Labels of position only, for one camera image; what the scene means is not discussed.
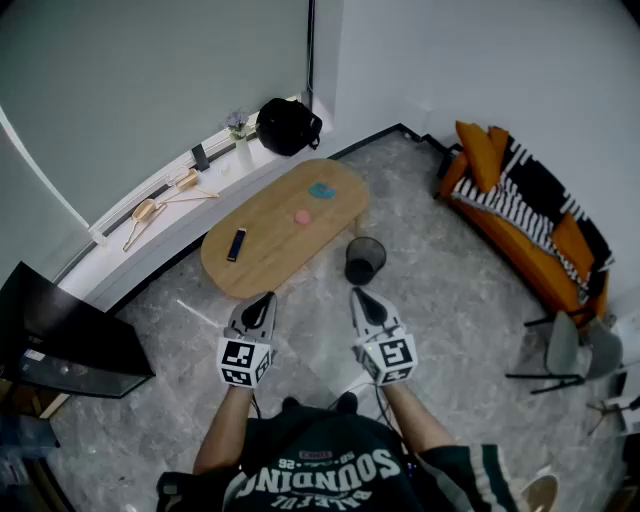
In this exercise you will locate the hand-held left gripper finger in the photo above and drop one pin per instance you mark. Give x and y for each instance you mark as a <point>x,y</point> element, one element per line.
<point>236,320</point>
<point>269,320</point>

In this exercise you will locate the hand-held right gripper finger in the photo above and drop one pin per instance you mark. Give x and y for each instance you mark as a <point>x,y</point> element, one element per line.
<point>361,322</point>
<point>390,320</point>

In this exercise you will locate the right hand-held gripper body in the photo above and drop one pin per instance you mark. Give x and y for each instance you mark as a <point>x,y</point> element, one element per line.
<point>395,355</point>

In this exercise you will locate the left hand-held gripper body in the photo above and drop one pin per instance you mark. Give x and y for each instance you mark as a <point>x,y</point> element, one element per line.
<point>240,357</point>

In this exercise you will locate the black mesh waste bin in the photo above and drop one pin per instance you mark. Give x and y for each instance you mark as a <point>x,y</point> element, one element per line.
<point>365,272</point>

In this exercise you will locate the dark blue box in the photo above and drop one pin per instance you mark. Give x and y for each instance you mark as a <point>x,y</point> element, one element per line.
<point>236,245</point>

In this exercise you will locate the pink round object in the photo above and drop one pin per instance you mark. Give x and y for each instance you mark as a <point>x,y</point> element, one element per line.
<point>303,217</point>

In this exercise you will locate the teal object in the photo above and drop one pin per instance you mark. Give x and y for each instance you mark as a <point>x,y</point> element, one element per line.
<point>320,190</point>

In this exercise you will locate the person's right forearm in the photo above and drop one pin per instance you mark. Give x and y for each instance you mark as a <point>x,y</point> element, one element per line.
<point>415,415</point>

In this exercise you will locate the person's left forearm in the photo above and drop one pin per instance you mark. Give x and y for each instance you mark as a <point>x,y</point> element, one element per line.
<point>225,430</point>

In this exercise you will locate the wooden coffee table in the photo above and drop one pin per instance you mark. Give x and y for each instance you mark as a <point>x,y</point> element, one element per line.
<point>270,250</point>

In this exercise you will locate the person's right black shoe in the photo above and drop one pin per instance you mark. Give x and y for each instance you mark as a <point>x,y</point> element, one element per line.
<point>347,401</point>

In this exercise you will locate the person's black shoe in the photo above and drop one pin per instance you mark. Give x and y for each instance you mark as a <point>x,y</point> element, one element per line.
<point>291,403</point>
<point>347,401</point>

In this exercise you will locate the person's left black shoe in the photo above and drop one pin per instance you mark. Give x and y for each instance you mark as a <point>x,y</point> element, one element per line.
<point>291,403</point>

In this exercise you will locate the white window ledge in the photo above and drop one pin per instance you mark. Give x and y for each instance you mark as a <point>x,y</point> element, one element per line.
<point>165,230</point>

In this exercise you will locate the person's dark green shirt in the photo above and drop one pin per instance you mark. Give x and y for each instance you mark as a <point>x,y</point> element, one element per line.
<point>325,475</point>

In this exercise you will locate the small white cup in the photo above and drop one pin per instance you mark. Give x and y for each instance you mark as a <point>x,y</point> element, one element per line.
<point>225,170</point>

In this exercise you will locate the orange sofa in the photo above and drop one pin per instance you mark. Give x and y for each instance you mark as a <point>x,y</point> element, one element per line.
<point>530,260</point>

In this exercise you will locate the white vase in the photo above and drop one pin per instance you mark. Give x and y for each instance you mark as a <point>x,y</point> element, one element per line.
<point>244,155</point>

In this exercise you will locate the black rectangular stand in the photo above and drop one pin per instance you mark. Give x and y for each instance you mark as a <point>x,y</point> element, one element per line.
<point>200,157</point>

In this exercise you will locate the grey chair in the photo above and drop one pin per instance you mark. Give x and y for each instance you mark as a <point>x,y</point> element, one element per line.
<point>562,345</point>
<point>605,350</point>

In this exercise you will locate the black television screen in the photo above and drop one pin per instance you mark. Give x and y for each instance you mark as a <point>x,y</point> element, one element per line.
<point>65,320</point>

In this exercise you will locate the black storage box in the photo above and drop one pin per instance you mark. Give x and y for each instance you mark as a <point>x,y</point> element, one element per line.
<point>446,152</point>

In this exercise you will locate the black white striped blanket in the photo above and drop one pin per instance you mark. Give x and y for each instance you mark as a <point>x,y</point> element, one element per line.
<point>530,200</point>

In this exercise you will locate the large orange cushion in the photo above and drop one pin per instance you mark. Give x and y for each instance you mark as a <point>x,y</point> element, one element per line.
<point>477,155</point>

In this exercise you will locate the black backpack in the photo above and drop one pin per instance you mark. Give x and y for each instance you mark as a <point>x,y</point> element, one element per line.
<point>285,127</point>

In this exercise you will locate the purple flower bouquet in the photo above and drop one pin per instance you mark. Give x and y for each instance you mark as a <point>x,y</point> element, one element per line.
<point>237,122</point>

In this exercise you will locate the round wooden stool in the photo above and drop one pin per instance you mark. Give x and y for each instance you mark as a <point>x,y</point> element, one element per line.
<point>542,495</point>

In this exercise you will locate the narrow grey roller blind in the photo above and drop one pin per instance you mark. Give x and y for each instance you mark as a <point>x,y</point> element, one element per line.
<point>30,210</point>

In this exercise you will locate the wide grey roller blind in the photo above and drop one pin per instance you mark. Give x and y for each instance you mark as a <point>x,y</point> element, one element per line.
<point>150,100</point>

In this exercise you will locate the black window frame post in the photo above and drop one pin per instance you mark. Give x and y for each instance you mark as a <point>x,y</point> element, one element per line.
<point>311,50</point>

